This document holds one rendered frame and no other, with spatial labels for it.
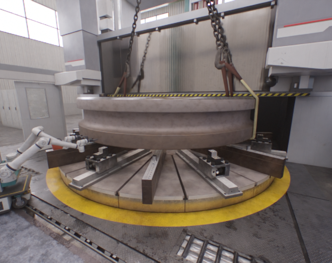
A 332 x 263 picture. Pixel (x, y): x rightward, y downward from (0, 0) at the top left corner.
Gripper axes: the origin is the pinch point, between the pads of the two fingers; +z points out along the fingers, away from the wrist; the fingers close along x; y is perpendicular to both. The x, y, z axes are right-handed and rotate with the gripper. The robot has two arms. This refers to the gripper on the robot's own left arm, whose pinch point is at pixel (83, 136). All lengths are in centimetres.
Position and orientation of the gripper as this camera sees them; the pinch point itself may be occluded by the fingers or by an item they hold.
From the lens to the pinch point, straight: 382.0
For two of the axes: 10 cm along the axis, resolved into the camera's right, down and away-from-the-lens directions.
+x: -7.7, -1.3, 6.3
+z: 6.4, -1.6, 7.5
